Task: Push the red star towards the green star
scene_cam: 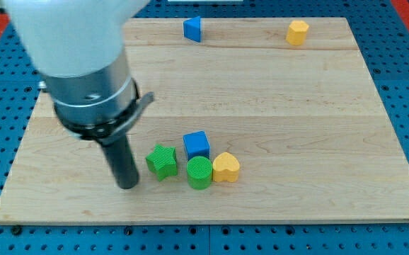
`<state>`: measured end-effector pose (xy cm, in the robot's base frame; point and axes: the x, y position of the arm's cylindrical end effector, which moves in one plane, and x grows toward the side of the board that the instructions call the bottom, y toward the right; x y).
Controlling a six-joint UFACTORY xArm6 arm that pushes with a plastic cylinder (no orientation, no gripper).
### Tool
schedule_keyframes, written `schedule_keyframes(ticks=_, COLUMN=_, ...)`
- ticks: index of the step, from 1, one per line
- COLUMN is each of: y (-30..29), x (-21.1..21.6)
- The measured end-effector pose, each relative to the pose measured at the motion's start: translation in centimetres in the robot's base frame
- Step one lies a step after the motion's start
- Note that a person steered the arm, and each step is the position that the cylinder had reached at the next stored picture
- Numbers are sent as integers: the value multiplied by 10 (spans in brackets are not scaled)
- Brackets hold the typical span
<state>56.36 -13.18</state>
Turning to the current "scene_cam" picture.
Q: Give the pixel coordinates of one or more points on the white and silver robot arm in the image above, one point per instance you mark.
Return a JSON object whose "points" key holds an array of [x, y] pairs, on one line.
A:
{"points": [[78, 49]]}

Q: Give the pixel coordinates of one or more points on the green star block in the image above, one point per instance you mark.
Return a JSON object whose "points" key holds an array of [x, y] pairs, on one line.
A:
{"points": [[162, 162]]}

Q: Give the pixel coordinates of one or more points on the blue cube block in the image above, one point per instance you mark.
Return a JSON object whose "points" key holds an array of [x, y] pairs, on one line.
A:
{"points": [[196, 144]]}

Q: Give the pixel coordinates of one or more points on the green cylinder block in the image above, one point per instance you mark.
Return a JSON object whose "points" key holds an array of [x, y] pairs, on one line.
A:
{"points": [[199, 170]]}

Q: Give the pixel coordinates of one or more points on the yellow heart block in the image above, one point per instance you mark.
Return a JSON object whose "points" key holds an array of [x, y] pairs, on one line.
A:
{"points": [[225, 167]]}

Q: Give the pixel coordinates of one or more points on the wooden board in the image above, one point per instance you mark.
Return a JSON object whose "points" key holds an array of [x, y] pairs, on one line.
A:
{"points": [[306, 123]]}

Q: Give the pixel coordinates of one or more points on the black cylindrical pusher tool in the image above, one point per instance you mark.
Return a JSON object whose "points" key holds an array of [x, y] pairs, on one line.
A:
{"points": [[120, 159]]}

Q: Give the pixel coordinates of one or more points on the blue triangle block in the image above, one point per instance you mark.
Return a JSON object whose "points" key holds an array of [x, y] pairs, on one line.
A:
{"points": [[192, 29]]}

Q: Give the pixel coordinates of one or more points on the yellow hexagon block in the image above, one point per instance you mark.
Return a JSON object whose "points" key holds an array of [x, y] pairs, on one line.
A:
{"points": [[297, 32]]}

